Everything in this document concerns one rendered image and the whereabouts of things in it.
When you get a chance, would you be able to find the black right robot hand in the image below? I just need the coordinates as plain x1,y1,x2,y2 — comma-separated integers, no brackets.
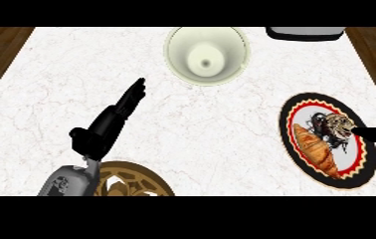
351,126,376,138

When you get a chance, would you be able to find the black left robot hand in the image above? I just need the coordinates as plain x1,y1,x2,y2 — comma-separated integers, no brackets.
68,77,147,162

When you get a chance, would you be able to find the black red patterned plate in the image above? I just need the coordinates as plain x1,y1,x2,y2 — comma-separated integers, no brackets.
277,92,376,190

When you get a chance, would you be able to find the brown gold patterned plate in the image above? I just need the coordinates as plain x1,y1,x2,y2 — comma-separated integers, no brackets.
93,160,177,197

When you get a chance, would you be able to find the pale green bowl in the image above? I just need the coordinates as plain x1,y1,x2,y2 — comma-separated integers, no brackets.
164,27,252,88

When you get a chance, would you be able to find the golden brown croissant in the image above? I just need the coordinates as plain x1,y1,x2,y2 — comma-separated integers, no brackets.
292,122,342,180

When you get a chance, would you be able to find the grey black appliance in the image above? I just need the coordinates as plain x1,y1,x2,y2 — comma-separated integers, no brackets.
264,27,346,42

